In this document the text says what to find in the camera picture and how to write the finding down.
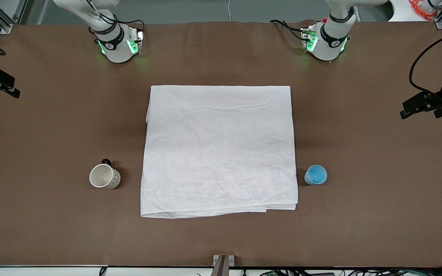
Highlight blue plastic cup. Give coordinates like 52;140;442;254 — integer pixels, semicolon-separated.
304;164;328;186

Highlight white mug with black handle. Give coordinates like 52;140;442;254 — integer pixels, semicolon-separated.
89;159;121;190

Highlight white folded cloth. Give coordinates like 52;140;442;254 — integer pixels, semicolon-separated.
140;85;299;219

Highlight orange cable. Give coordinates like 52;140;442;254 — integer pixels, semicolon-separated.
409;0;439;21

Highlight black cable bundle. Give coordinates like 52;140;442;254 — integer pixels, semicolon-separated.
244;267;442;276

